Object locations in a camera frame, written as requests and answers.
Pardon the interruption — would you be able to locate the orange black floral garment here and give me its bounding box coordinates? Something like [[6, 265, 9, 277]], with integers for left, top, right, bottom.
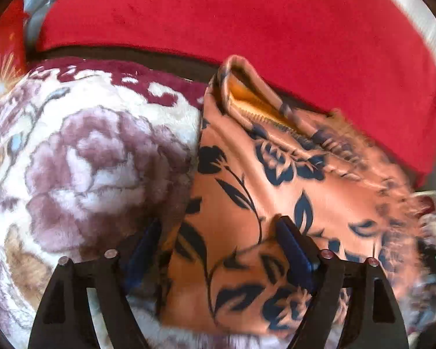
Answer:
[[159, 55, 422, 336]]

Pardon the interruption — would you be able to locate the red blanket on sofa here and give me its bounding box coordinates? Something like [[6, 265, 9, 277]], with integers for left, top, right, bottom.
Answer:
[[36, 0, 436, 182]]

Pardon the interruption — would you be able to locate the dark brown sofa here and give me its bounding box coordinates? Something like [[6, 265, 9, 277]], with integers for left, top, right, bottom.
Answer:
[[27, 46, 327, 113]]

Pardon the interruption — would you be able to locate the red snack gift box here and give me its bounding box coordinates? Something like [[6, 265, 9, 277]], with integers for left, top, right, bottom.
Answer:
[[0, 0, 28, 99]]

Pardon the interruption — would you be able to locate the floral plush blanket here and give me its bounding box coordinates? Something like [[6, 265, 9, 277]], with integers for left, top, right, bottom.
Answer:
[[0, 56, 336, 349]]

